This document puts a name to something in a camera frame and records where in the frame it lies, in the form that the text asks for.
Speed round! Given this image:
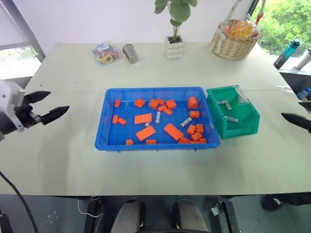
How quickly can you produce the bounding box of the grey thermos bottle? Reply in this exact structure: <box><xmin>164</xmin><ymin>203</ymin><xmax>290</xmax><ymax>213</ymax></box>
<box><xmin>294</xmin><ymin>48</ymin><xmax>311</xmax><ymax>70</ymax></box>

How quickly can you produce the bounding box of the thin white cable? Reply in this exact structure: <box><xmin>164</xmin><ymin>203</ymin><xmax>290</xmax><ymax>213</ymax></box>
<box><xmin>77</xmin><ymin>198</ymin><xmax>104</xmax><ymax>218</ymax></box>

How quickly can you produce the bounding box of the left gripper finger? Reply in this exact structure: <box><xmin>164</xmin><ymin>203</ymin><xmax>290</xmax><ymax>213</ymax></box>
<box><xmin>24</xmin><ymin>91</ymin><xmax>52</xmax><ymax>105</ymax></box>
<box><xmin>40</xmin><ymin>105</ymin><xmax>70</xmax><ymax>126</ymax></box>

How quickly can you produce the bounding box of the wicker basket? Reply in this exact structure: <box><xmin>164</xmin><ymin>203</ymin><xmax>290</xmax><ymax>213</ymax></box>
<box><xmin>209</xmin><ymin>0</ymin><xmax>261</xmax><ymax>61</ymax></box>

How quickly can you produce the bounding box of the long flat orange block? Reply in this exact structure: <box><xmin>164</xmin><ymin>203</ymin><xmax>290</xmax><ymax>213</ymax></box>
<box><xmin>163</xmin><ymin>123</ymin><xmax>184</xmax><ymax>141</ymax></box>

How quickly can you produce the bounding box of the black side shelf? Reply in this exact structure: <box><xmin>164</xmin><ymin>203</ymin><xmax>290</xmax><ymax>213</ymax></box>
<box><xmin>278</xmin><ymin>68</ymin><xmax>311</xmax><ymax>100</ymax></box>

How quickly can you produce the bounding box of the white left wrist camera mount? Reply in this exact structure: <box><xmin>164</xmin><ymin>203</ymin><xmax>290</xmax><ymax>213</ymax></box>
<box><xmin>0</xmin><ymin>79</ymin><xmax>26</xmax><ymax>133</ymax></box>

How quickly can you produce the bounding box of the black rounded object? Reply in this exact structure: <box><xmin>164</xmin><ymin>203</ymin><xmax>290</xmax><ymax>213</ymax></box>
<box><xmin>260</xmin><ymin>192</ymin><xmax>311</xmax><ymax>214</ymax></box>

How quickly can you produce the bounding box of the metal cup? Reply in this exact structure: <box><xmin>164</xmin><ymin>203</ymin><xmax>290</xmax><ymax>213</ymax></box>
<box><xmin>122</xmin><ymin>43</ymin><xmax>139</xmax><ymax>65</ymax></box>

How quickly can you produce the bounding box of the clear box of coloured letters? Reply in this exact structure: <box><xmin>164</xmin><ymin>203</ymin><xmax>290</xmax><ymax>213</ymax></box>
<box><xmin>92</xmin><ymin>42</ymin><xmax>122</xmax><ymax>68</ymax></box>

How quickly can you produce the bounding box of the white bubble plant pot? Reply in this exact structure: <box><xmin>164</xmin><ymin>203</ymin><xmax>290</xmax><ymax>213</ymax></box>
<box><xmin>165</xmin><ymin>35</ymin><xmax>185</xmax><ymax>61</ymax></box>

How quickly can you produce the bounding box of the clear plastic label holder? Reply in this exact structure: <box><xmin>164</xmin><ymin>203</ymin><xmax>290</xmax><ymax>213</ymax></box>
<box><xmin>236</xmin><ymin>88</ymin><xmax>250</xmax><ymax>106</ymax></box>

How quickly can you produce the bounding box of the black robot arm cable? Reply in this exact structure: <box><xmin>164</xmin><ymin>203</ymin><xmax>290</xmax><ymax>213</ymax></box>
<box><xmin>0</xmin><ymin>170</ymin><xmax>39</xmax><ymax>233</ymax></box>

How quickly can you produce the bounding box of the orange ribbon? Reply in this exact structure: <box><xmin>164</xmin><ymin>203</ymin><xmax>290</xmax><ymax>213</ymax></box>
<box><xmin>254</xmin><ymin>0</ymin><xmax>266</xmax><ymax>24</ymax></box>

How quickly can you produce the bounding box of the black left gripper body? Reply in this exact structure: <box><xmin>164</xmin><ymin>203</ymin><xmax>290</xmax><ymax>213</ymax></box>
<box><xmin>14</xmin><ymin>95</ymin><xmax>43</xmax><ymax>129</ymax></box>

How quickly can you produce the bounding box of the blue plastic tray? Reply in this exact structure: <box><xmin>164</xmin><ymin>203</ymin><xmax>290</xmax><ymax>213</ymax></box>
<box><xmin>94</xmin><ymin>86</ymin><xmax>222</xmax><ymax>153</ymax></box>

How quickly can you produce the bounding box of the bagged orange bread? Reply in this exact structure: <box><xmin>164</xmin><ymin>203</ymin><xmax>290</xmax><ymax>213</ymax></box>
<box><xmin>229</xmin><ymin>19</ymin><xmax>259</xmax><ymax>38</ymax></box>

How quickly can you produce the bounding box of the white paper tag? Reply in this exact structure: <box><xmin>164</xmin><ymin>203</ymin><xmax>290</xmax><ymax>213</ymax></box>
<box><xmin>217</xmin><ymin>23</ymin><xmax>226</xmax><ymax>42</ymax></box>

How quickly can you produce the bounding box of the grey rounded shape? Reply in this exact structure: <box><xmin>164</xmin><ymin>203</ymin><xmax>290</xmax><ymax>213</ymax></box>
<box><xmin>111</xmin><ymin>198</ymin><xmax>147</xmax><ymax>233</ymax></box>
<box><xmin>172</xmin><ymin>198</ymin><xmax>211</xmax><ymax>233</ymax></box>

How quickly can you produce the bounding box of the green leafy plant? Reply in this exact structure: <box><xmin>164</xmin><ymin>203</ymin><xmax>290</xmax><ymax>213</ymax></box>
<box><xmin>154</xmin><ymin>0</ymin><xmax>198</xmax><ymax>45</ymax></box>

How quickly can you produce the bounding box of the green plastic bin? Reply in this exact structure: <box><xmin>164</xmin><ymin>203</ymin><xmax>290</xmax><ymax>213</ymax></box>
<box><xmin>206</xmin><ymin>84</ymin><xmax>261</xmax><ymax>140</ymax></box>

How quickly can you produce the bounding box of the large flat orange block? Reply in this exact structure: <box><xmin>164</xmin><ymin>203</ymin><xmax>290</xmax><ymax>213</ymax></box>
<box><xmin>134</xmin><ymin>113</ymin><xmax>153</xmax><ymax>125</ymax></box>
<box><xmin>135</xmin><ymin>126</ymin><xmax>156</xmax><ymax>142</ymax></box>

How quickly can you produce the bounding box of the clear plastic water bottle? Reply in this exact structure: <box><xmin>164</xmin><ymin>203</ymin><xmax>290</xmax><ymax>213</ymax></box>
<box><xmin>297</xmin><ymin>86</ymin><xmax>311</xmax><ymax>100</ymax></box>

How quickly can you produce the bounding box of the blue water bottle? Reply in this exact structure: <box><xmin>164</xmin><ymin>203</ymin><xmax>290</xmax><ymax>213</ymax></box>
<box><xmin>273</xmin><ymin>38</ymin><xmax>302</xmax><ymax>70</ymax></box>

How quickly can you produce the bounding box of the tall orange block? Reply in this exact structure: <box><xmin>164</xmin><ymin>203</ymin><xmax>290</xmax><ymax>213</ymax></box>
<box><xmin>187</xmin><ymin>96</ymin><xmax>199</xmax><ymax>109</ymax></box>

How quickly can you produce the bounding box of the black table leg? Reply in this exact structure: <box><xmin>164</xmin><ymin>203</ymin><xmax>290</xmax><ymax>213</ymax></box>
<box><xmin>83</xmin><ymin>196</ymin><xmax>103</xmax><ymax>233</ymax></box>
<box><xmin>210</xmin><ymin>200</ymin><xmax>242</xmax><ymax>233</ymax></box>

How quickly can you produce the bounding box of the dark window frame post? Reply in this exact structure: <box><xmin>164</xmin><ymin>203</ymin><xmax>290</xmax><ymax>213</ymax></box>
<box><xmin>0</xmin><ymin>0</ymin><xmax>46</xmax><ymax>64</ymax></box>

